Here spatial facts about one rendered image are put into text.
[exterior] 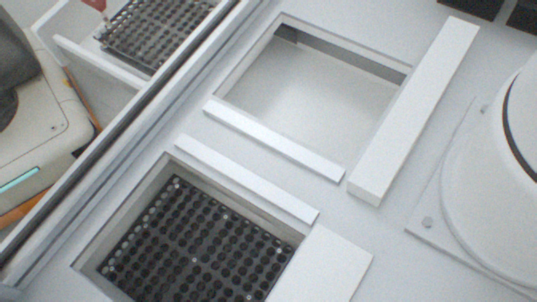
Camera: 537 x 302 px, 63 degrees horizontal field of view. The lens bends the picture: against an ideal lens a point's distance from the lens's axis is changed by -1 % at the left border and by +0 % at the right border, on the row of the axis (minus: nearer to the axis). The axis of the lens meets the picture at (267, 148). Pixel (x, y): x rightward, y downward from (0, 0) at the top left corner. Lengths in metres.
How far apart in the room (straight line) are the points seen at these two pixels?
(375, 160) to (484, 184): 0.15
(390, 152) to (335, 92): 0.26
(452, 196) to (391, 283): 0.13
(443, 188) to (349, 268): 0.15
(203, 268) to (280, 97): 0.35
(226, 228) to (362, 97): 0.35
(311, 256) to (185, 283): 0.18
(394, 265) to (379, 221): 0.06
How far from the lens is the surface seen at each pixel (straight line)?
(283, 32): 0.87
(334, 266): 0.56
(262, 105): 0.81
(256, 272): 0.65
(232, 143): 0.64
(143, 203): 0.76
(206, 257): 0.66
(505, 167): 0.46
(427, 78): 0.66
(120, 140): 0.64
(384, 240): 0.58
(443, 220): 0.59
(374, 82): 0.84
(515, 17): 0.82
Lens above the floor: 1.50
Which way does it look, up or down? 61 degrees down
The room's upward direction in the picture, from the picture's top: 12 degrees counter-clockwise
